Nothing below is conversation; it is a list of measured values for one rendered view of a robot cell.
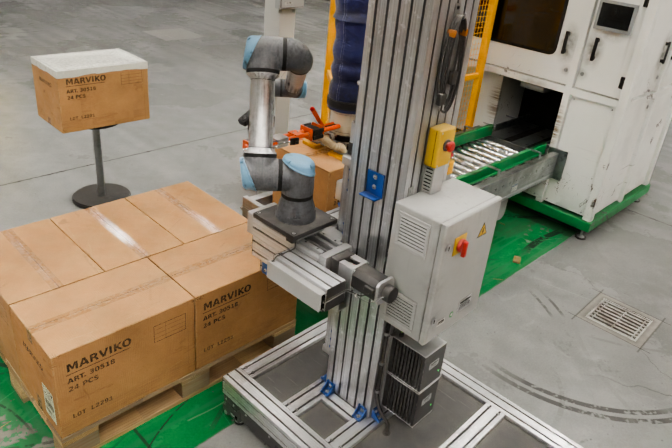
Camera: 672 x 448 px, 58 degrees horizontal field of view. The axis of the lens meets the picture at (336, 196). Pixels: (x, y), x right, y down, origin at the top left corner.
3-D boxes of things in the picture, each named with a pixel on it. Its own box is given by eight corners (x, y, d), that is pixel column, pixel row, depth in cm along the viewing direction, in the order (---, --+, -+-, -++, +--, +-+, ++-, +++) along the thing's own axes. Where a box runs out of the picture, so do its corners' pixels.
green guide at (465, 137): (480, 130, 483) (482, 120, 479) (491, 134, 476) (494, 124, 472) (340, 176, 377) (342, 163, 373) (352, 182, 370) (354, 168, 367)
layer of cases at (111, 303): (189, 239, 371) (188, 180, 354) (295, 319, 310) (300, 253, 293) (-26, 312, 292) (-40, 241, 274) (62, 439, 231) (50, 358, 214)
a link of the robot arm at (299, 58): (319, 34, 208) (305, 79, 256) (287, 31, 207) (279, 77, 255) (318, 66, 207) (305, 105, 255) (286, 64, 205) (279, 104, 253)
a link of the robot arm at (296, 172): (315, 199, 214) (318, 164, 208) (277, 198, 212) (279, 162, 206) (312, 185, 224) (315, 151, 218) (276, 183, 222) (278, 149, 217)
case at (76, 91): (122, 102, 444) (119, 48, 426) (150, 118, 419) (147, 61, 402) (37, 115, 404) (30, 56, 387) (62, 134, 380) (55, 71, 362)
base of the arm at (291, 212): (324, 217, 223) (326, 193, 219) (294, 229, 213) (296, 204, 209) (296, 202, 232) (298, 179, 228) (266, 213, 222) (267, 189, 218)
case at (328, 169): (348, 187, 365) (355, 124, 347) (398, 212, 340) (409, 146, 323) (271, 214, 325) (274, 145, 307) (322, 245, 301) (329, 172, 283)
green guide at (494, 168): (541, 152, 450) (544, 141, 446) (554, 157, 444) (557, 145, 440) (406, 209, 344) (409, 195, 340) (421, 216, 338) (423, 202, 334)
